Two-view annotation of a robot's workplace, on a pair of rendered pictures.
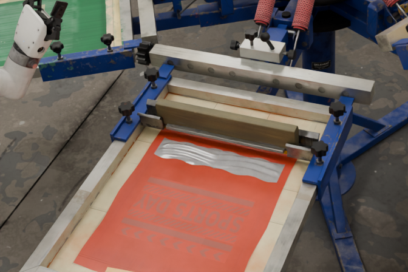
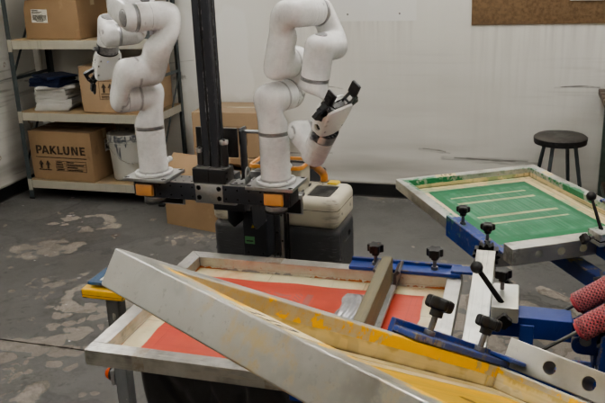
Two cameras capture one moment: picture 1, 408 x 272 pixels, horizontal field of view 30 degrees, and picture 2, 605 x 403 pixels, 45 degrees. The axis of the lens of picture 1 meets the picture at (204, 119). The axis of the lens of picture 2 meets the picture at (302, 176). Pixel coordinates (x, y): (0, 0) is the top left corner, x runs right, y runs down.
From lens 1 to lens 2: 1.98 m
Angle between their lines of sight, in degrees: 70
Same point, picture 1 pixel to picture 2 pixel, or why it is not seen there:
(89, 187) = (285, 262)
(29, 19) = not seen: hidden behind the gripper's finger
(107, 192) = (293, 279)
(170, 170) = (324, 303)
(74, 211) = (257, 260)
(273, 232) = not seen: hidden behind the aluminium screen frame
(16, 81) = (305, 145)
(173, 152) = (349, 300)
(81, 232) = (243, 274)
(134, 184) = (303, 289)
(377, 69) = not seen: outside the picture
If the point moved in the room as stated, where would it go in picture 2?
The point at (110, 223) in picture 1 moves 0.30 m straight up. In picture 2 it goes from (254, 284) to (248, 181)
